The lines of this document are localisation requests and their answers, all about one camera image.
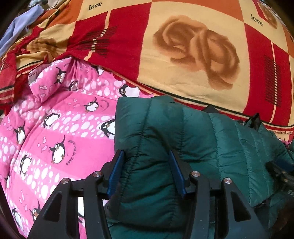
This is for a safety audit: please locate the dark green puffer jacket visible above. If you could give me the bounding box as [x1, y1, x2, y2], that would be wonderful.
[105, 96, 293, 238]

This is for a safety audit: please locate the pink penguin fleece blanket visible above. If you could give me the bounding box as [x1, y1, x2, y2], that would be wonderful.
[1, 57, 144, 236]

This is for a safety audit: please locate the red cream rose blanket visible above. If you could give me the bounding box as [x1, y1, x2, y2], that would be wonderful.
[1, 1, 293, 140]

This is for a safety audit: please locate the lavender cloth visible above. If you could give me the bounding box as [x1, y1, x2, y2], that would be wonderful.
[1, 4, 44, 57]

